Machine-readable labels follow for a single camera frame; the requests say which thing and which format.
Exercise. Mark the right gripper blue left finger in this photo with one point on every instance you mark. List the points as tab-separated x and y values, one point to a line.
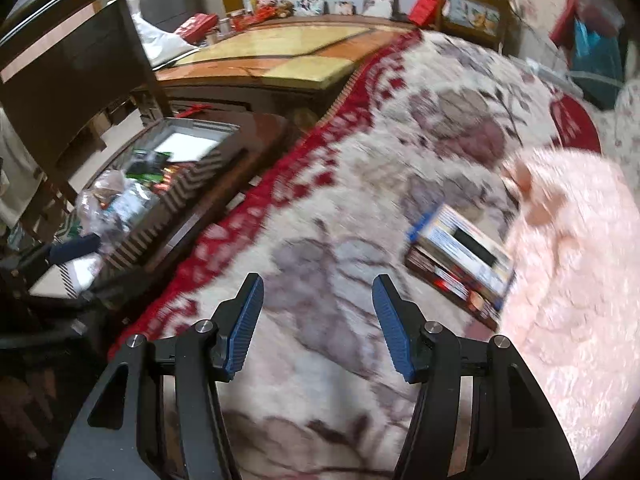
236	320

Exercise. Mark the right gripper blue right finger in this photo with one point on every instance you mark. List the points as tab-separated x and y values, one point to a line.
401	322

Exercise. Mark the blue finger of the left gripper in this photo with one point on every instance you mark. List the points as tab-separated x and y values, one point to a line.
79	247

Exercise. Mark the cream wafer biscuit pack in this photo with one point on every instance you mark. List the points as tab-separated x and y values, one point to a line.
470	256

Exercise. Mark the green black snack packet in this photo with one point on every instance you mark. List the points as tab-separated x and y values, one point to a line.
147	166

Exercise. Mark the red snack bag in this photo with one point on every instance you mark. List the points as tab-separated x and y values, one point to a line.
169	174

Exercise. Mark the clear bag of red dates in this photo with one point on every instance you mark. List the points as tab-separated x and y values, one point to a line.
93	200

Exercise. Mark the white packet back side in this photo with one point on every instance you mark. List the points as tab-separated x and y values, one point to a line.
130	206

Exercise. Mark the dark Nescafe box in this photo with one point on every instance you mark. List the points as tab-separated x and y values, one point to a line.
452	287

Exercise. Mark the chevron patterned storage box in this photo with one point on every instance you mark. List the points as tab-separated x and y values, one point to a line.
202	146

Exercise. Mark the floral red white fleece blanket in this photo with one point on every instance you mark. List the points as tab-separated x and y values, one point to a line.
428	121

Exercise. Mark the pink quilted blanket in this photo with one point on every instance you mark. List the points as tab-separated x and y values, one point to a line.
573	308

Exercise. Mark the dark wooden chair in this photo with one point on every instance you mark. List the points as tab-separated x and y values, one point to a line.
51	99

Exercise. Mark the red gift box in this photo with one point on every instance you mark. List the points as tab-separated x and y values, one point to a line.
194	29

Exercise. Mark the wooden glass-top coffee table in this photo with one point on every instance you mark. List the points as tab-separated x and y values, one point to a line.
278	65

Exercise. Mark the small floral sofa cover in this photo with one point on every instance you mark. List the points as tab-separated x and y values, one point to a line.
619	133

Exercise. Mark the plush toy figures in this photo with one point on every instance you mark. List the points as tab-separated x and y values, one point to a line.
264	10

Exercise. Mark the framed picture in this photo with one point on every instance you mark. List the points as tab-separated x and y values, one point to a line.
483	22

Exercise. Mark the teal plastic bag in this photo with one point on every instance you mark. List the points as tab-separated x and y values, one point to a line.
597	66

